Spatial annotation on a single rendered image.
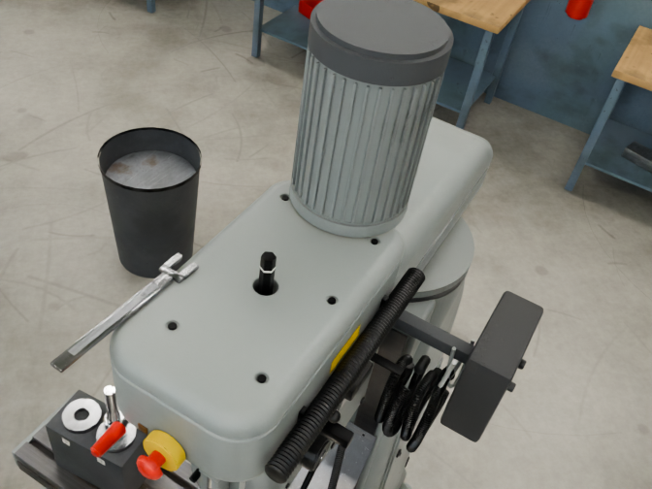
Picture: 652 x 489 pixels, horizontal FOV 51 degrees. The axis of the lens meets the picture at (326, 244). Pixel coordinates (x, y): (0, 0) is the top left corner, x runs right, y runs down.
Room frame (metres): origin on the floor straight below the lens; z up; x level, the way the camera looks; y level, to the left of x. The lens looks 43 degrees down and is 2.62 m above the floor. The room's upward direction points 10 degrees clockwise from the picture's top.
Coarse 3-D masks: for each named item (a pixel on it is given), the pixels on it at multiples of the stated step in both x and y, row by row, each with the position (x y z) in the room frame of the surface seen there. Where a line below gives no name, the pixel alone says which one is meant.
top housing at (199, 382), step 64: (192, 256) 0.71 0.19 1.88; (256, 256) 0.72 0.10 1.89; (320, 256) 0.74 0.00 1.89; (384, 256) 0.77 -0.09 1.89; (128, 320) 0.56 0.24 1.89; (192, 320) 0.58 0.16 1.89; (256, 320) 0.60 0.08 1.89; (320, 320) 0.62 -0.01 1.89; (128, 384) 0.49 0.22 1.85; (192, 384) 0.48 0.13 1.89; (256, 384) 0.50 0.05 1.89; (320, 384) 0.58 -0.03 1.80; (192, 448) 0.45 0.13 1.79; (256, 448) 0.44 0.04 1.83
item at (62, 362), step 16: (176, 256) 0.68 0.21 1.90; (160, 272) 0.65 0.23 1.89; (176, 272) 0.65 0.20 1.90; (192, 272) 0.66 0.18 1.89; (144, 288) 0.61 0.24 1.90; (160, 288) 0.62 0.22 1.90; (128, 304) 0.58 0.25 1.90; (144, 304) 0.59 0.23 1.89; (112, 320) 0.55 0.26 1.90; (96, 336) 0.52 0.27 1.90; (64, 352) 0.49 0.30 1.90; (80, 352) 0.49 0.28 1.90; (64, 368) 0.47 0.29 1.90
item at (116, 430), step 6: (126, 420) 0.52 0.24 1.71; (114, 426) 0.50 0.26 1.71; (120, 426) 0.51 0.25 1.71; (108, 432) 0.49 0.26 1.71; (114, 432) 0.49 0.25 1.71; (120, 432) 0.50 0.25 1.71; (102, 438) 0.48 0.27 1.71; (108, 438) 0.48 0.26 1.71; (114, 438) 0.49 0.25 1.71; (96, 444) 0.47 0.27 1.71; (102, 444) 0.47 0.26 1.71; (108, 444) 0.48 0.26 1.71; (96, 450) 0.46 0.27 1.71; (102, 450) 0.47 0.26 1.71; (96, 456) 0.46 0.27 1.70
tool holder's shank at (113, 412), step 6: (108, 390) 0.80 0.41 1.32; (114, 390) 0.81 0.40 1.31; (108, 396) 0.79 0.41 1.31; (114, 396) 0.80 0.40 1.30; (108, 402) 0.79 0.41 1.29; (114, 402) 0.80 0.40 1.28; (108, 408) 0.79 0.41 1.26; (114, 408) 0.80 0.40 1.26; (108, 414) 0.79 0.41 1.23; (114, 414) 0.79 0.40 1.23; (114, 420) 0.79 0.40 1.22
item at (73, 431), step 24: (72, 408) 0.84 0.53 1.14; (96, 408) 0.86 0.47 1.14; (48, 432) 0.79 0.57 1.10; (72, 432) 0.79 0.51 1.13; (96, 432) 0.80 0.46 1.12; (72, 456) 0.78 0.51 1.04; (120, 456) 0.75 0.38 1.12; (96, 480) 0.76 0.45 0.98; (120, 480) 0.73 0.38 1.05; (144, 480) 0.79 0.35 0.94
